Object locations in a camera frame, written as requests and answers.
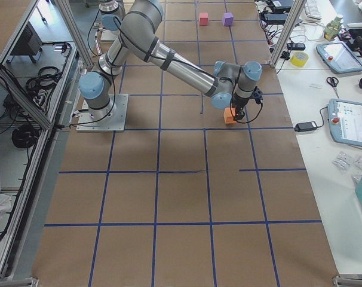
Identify far teach pendant tablet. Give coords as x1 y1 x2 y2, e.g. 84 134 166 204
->
316 42 362 74

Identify near teach pendant tablet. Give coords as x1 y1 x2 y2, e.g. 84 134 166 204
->
327 99 362 147

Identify aluminium frame post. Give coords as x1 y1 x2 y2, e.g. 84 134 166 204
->
269 0 306 68

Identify black power adapter brick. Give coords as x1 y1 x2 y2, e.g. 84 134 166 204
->
294 121 318 132

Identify red foam block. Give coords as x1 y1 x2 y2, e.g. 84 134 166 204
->
198 12 209 26

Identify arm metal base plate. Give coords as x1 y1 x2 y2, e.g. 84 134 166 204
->
100 29 119 42
76 93 129 132

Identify yellow tape roll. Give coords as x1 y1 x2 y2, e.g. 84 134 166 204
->
290 51 309 68

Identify black handled scissors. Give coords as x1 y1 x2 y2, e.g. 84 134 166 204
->
326 77 339 98

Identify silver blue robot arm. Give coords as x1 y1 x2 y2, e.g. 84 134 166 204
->
79 1 263 123
99 0 125 31

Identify teach pendant tablet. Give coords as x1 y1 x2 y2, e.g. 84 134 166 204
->
327 99 362 147
316 42 362 74

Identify white keyboard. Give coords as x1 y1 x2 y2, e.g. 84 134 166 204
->
303 0 322 21

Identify purple foam block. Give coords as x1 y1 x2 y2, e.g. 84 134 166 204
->
222 12 234 26

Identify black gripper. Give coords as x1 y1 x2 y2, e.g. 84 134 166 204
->
229 96 247 122

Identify small black device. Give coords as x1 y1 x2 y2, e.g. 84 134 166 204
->
286 43 306 51

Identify clear plastic parts bag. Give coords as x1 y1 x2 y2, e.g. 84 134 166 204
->
332 151 354 172

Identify aluminium frame rail left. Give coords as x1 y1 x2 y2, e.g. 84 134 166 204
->
0 62 53 130

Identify orange foam block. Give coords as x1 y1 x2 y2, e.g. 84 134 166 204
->
223 108 237 124

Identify black electronics box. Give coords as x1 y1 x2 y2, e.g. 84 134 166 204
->
7 22 42 63

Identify coiled black cable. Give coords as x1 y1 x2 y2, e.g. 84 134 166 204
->
11 124 36 149

